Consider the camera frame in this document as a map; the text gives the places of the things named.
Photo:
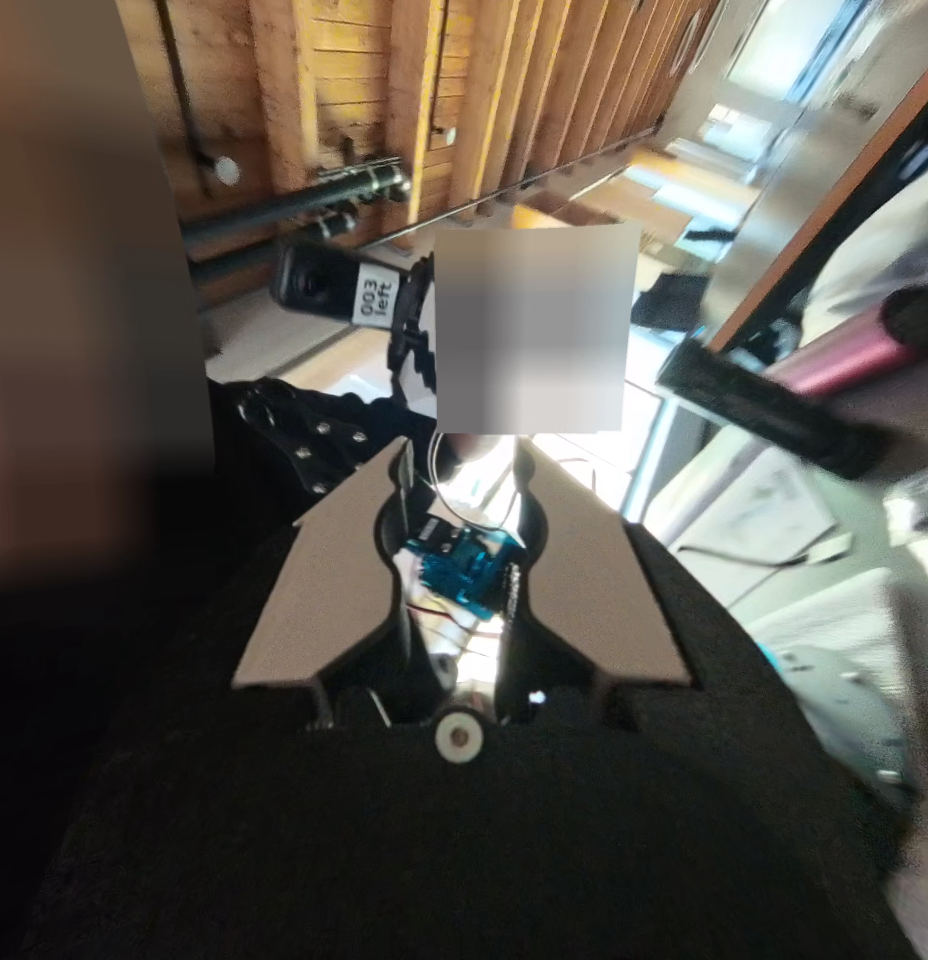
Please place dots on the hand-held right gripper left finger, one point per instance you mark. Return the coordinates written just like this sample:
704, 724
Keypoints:
329, 585

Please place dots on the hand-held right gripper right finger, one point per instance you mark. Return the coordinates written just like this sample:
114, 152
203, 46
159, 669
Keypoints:
595, 592

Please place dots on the blue toy robot arm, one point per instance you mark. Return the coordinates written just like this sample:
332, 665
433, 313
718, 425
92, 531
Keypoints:
464, 574

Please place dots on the grey desk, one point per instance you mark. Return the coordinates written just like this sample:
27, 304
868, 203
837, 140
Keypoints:
876, 517

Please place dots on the black tripod legs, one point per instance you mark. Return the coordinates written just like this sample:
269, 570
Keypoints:
299, 206

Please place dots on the black rectangular bar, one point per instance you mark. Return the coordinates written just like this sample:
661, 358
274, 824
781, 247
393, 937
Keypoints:
771, 409

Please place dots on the black bag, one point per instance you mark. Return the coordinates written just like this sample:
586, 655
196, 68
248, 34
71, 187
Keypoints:
670, 301

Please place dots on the pink metal bottle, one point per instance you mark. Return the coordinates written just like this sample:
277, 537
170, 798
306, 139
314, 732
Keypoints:
846, 352

